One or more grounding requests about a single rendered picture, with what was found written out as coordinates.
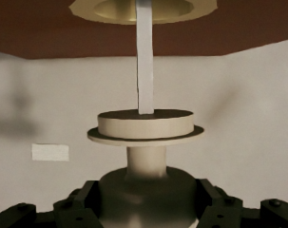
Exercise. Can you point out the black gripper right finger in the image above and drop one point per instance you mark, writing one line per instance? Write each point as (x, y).
(273, 213)

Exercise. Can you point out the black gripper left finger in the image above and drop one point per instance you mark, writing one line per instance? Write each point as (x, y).
(24, 215)

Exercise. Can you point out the cream door knob with square spindle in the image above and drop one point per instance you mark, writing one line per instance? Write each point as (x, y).
(146, 193)

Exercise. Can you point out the orange-brown wooden door slab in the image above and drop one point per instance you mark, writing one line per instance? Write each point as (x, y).
(46, 29)

